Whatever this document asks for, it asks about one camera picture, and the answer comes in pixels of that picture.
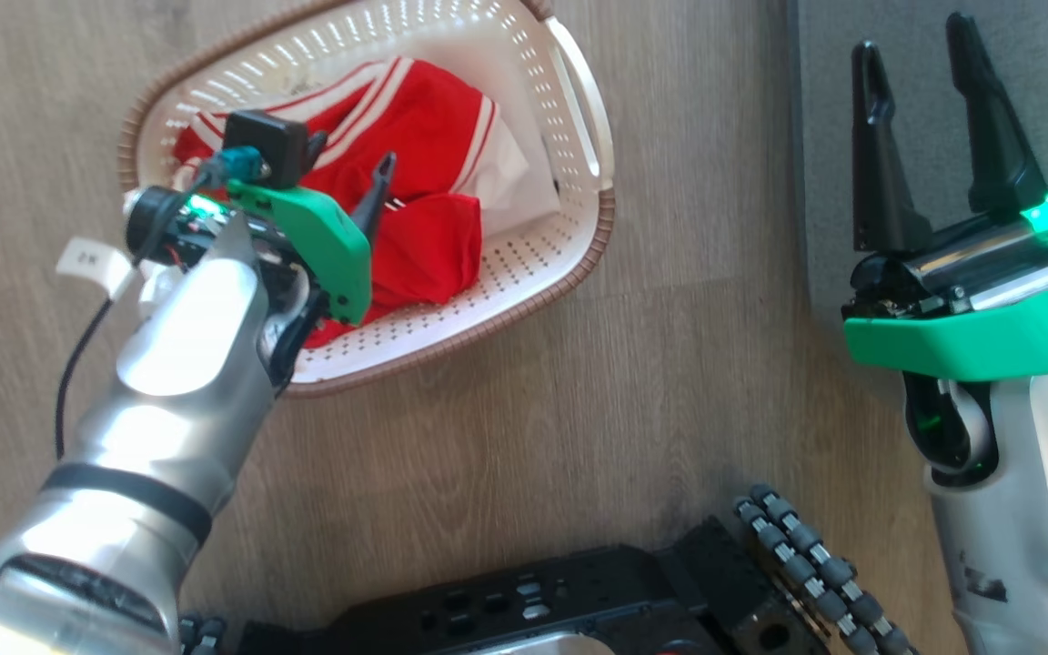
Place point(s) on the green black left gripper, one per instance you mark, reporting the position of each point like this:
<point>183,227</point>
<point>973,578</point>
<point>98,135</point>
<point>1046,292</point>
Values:
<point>333,246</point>

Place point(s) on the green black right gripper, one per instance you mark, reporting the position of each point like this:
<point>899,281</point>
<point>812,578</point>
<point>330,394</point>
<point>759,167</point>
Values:
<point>988,337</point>

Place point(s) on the red white-striped garment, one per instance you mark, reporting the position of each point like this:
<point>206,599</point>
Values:
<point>424,127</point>

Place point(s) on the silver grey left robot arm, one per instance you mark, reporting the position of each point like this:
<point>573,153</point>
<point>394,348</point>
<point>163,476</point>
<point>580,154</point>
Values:
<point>169,364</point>

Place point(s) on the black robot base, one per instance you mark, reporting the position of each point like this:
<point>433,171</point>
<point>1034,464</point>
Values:
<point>579,591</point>

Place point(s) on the white laundry basket brown rim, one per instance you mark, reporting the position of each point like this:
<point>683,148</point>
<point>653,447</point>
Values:
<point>524,273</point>

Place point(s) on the white paper label tag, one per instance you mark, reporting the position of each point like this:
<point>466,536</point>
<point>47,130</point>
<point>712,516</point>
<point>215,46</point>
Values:
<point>92,262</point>

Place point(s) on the black roller wheel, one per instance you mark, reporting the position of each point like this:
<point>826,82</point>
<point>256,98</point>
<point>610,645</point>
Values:
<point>201,637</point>
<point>815,564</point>

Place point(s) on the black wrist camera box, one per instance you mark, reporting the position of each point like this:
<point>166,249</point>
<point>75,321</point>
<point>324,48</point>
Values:
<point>265,146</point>

